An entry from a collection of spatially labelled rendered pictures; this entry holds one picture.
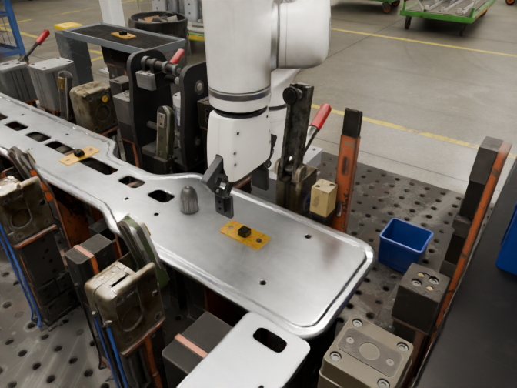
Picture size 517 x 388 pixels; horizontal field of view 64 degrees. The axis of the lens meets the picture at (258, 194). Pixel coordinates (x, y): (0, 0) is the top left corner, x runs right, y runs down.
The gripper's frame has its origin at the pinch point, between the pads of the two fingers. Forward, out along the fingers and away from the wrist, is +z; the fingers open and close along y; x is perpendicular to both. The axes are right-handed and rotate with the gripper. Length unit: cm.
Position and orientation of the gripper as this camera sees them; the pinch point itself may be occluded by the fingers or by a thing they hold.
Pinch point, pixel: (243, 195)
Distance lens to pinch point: 66.4
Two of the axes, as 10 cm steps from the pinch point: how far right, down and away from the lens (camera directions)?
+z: 0.1, 8.2, 5.7
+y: -5.9, 4.7, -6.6
